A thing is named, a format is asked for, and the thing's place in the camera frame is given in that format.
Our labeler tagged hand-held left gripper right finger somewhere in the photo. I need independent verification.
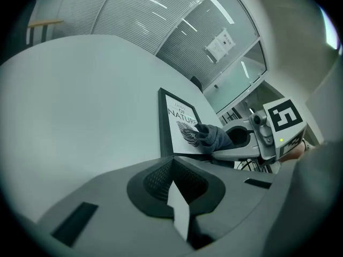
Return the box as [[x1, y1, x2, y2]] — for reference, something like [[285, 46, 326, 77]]
[[173, 155, 277, 252]]

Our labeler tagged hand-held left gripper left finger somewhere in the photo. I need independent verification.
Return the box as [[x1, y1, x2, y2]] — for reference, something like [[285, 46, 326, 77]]
[[36, 155, 196, 257]]

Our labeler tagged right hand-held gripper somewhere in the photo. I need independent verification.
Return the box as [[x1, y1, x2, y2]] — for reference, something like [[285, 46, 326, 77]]
[[212, 97, 308, 168]]

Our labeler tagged dark blue wiping cloth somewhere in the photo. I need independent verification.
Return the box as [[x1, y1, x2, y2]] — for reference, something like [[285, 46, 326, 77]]
[[193, 123, 234, 155]]

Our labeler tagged black framed picture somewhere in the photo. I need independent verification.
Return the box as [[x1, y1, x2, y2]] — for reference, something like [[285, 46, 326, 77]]
[[158, 87, 215, 158]]

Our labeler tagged person's right forearm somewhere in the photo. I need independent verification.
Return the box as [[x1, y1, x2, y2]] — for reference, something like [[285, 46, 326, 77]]
[[282, 142, 308, 162]]

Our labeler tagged frosted glass door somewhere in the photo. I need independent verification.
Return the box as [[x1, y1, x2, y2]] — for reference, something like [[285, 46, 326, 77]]
[[202, 40, 269, 115]]

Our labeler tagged blue chair with black back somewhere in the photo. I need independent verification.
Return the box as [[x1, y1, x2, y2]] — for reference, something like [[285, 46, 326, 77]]
[[190, 75, 204, 93]]

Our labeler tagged white paper notice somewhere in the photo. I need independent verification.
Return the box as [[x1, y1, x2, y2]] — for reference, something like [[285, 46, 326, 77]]
[[204, 30, 236, 64]]

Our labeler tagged grey table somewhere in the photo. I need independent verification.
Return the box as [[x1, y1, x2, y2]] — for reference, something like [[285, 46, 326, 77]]
[[0, 34, 275, 224]]

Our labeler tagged glass partition with blinds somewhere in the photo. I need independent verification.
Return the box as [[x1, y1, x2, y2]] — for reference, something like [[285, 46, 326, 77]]
[[33, 0, 261, 64]]

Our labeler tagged yellow round table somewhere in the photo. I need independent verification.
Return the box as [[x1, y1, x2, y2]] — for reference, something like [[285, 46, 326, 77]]
[[26, 19, 65, 47]]

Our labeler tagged right hand-held gripper camera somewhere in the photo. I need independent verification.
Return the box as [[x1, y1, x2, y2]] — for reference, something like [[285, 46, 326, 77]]
[[249, 112, 269, 127]]

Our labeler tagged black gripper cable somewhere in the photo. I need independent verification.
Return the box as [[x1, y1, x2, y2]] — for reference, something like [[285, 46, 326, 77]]
[[235, 156, 274, 174]]

